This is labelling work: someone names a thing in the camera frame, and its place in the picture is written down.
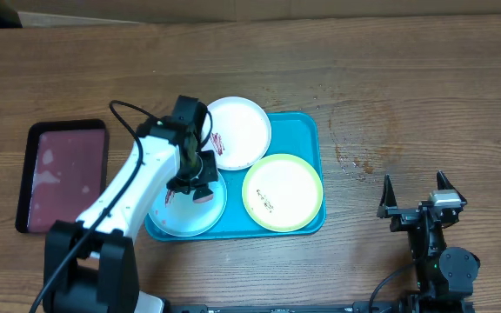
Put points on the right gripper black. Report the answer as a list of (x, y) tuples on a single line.
[(404, 216)]

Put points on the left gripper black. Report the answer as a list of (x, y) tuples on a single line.
[(210, 174)]

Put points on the green and pink sponge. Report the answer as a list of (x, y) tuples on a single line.
[(202, 195)]

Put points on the light blue round plate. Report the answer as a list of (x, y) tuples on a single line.
[(176, 215)]

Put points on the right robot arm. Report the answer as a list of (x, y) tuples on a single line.
[(445, 275)]

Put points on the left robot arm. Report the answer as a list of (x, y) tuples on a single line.
[(90, 265)]

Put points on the black tray with red liquid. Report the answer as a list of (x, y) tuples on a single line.
[(64, 172)]

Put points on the white round plate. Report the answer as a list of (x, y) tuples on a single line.
[(240, 132)]

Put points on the yellow green round plate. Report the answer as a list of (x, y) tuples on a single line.
[(282, 193)]

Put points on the brown cardboard backdrop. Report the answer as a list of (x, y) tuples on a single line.
[(184, 11)]

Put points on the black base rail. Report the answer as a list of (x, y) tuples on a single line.
[(356, 307)]

